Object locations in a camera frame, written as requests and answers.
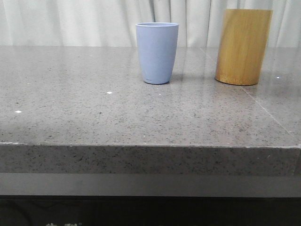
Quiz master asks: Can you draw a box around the bamboo cylinder cup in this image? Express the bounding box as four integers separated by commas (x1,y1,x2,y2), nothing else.
215,8,273,86

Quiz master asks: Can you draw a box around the grey-white curtain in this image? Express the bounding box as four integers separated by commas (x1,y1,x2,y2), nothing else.
0,0,301,48

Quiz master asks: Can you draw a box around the blue plastic cup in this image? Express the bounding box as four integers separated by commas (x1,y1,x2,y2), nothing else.
135,22,179,85

